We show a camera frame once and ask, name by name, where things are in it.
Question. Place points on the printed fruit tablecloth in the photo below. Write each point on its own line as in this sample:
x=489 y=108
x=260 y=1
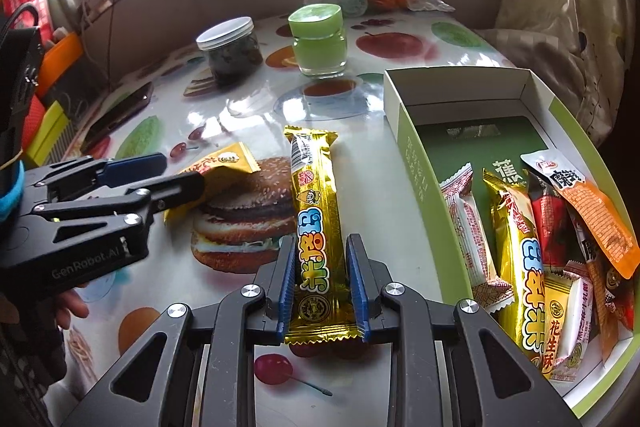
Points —
x=240 y=117

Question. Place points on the green cardboard box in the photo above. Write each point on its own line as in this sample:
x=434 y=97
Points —
x=450 y=142

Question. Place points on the yellow candy packet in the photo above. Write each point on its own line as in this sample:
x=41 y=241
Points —
x=560 y=327

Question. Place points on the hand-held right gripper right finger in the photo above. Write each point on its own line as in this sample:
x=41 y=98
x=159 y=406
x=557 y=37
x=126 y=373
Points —
x=356 y=292

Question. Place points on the person's left forearm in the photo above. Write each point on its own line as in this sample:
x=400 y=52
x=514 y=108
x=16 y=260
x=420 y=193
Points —
x=25 y=357

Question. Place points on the lime green box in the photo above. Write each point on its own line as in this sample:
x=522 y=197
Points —
x=47 y=132

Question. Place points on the glass jar with green lid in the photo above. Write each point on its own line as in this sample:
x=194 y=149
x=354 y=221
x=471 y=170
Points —
x=320 y=42

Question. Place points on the small red snack packet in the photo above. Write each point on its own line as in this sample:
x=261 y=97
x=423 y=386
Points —
x=626 y=307

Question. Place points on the black smartphone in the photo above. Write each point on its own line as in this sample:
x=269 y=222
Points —
x=120 y=112

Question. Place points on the cream patterned curtain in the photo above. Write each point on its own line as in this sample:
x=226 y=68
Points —
x=565 y=7

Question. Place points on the red white candy packet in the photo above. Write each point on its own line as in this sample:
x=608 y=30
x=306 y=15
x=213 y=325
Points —
x=470 y=237
x=577 y=307

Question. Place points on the yellow small snack packet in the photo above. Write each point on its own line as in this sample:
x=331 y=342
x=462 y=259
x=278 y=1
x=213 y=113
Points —
x=225 y=164

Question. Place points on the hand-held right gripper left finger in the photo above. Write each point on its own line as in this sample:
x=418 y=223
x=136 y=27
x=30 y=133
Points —
x=285 y=292

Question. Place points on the orange plastic container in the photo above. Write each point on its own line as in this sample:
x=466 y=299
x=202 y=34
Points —
x=60 y=57

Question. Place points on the clear jar with white lid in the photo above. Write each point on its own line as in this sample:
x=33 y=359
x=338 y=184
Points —
x=232 y=54

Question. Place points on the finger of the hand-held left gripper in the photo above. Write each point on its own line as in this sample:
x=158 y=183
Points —
x=135 y=167
x=175 y=189

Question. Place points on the person's left hand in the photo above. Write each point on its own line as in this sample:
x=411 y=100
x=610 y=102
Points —
x=72 y=307

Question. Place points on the gold long snack bar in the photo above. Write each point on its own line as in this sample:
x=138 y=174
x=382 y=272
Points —
x=315 y=217
x=520 y=267

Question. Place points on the orange snack packet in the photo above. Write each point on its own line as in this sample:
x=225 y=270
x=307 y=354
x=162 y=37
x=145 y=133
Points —
x=600 y=307
x=590 y=212

